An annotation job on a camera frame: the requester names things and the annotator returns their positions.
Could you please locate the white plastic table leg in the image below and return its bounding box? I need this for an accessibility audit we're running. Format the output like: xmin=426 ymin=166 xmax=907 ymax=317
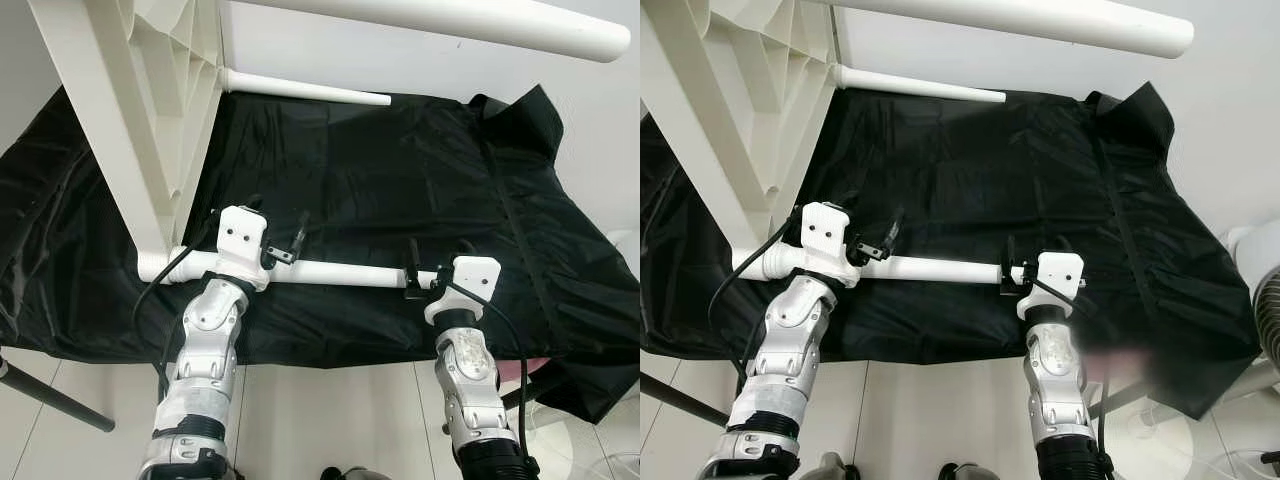
xmin=218 ymin=67 xmax=393 ymax=108
xmin=235 ymin=0 xmax=633 ymax=63
xmin=732 ymin=245 xmax=1041 ymax=288
xmin=830 ymin=63 xmax=1008 ymax=104
xmin=830 ymin=0 xmax=1196 ymax=59
xmin=137 ymin=247 xmax=446 ymax=293

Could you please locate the white plastic table top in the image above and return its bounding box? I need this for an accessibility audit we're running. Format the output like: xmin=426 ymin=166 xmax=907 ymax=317
xmin=640 ymin=0 xmax=839 ymax=281
xmin=28 ymin=0 xmax=241 ymax=286

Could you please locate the black table cloth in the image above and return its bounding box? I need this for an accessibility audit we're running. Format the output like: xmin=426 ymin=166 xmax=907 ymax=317
xmin=0 ymin=82 xmax=641 ymax=426
xmin=640 ymin=80 xmax=1263 ymax=421

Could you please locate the pink cloth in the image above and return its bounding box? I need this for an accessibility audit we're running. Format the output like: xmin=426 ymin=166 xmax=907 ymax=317
xmin=495 ymin=355 xmax=556 ymax=386
xmin=1090 ymin=345 xmax=1151 ymax=373

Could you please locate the black metal table leg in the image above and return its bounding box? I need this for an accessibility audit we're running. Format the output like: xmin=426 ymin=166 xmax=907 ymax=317
xmin=0 ymin=355 xmax=116 ymax=433
xmin=500 ymin=360 xmax=566 ymax=411
xmin=640 ymin=372 xmax=731 ymax=426
xmin=1085 ymin=375 xmax=1161 ymax=416

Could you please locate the grey left robot foot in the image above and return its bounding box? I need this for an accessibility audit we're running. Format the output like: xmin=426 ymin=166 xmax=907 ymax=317
xmin=805 ymin=452 xmax=851 ymax=480

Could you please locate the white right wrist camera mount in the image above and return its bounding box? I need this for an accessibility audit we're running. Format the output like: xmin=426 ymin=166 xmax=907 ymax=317
xmin=1017 ymin=252 xmax=1086 ymax=321
xmin=425 ymin=256 xmax=501 ymax=326

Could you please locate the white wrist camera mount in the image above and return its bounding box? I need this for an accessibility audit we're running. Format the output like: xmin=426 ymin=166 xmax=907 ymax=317
xmin=795 ymin=202 xmax=861 ymax=289
xmin=425 ymin=256 xmax=501 ymax=326
xmin=212 ymin=206 xmax=271 ymax=291
xmin=1017 ymin=252 xmax=1086 ymax=321

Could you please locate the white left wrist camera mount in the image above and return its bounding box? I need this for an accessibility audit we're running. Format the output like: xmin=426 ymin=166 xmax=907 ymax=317
xmin=795 ymin=202 xmax=861 ymax=289
xmin=212 ymin=206 xmax=271 ymax=291

